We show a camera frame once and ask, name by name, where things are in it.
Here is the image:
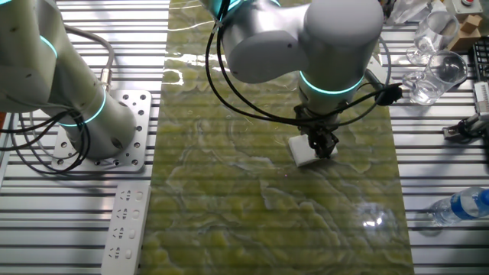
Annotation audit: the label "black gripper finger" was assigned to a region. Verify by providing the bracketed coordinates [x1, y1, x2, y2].
[320, 137, 339, 160]
[308, 135, 322, 156]

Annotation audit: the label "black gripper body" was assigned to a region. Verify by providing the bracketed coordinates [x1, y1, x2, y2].
[293, 105, 342, 141]

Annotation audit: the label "white rectangular sponge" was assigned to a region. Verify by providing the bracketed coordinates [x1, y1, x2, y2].
[287, 133, 339, 168]

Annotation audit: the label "green marble pattern mat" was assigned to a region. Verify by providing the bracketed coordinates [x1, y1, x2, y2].
[139, 0, 416, 275]

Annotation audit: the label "clear glass mug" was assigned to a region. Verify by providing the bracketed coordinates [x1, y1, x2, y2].
[401, 50, 469, 106]

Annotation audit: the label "blue capped water bottle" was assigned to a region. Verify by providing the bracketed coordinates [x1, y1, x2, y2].
[430, 186, 489, 227]

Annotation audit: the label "clear wine glass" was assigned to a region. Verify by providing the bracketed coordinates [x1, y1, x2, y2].
[405, 10, 461, 66]

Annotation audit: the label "brown wooden blocks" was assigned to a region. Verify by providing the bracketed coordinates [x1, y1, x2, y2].
[447, 14, 483, 53]

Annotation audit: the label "black keyboard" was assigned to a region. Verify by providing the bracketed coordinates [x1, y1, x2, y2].
[472, 40, 489, 83]

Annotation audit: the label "emergency stop button box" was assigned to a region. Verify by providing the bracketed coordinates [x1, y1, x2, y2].
[452, 0, 484, 15]

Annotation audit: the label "white power strip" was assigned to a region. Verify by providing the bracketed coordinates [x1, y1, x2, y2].
[100, 182, 151, 275]

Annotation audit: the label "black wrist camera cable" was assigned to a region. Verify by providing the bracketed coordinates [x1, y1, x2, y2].
[215, 0, 404, 127]

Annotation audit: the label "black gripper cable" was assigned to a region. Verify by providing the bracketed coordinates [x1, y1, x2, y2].
[204, 0, 306, 127]

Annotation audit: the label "small camera on clamp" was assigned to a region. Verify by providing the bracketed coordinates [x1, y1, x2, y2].
[442, 113, 489, 144]

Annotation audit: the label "silver ribbed camera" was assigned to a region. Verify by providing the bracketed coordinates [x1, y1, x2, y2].
[473, 82, 489, 115]

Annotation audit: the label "silver perforated base plate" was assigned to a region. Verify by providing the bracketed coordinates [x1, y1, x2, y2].
[51, 89, 153, 173]

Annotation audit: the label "grey robot hose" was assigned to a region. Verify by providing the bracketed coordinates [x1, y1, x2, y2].
[64, 26, 115, 92]

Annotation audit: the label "black base cables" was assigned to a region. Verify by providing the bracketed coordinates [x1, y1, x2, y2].
[0, 110, 89, 176]

